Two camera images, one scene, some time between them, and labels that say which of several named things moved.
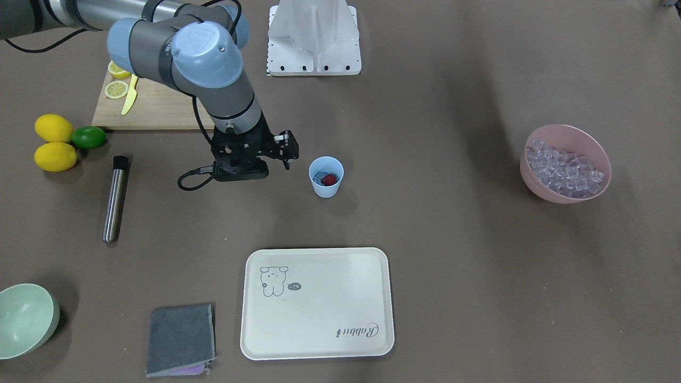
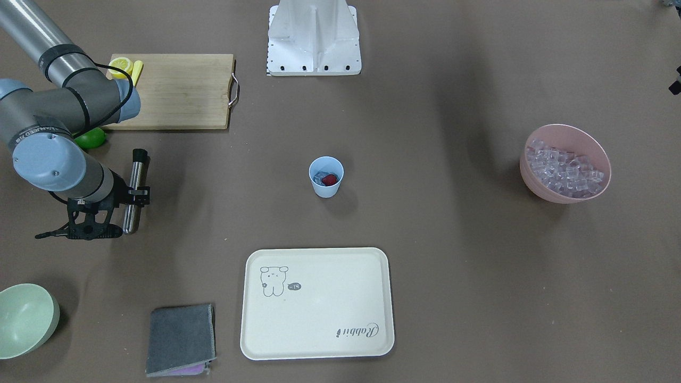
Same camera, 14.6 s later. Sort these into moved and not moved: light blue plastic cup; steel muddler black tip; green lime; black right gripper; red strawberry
Moved: steel muddler black tip; black right gripper
Not moved: light blue plastic cup; red strawberry; green lime
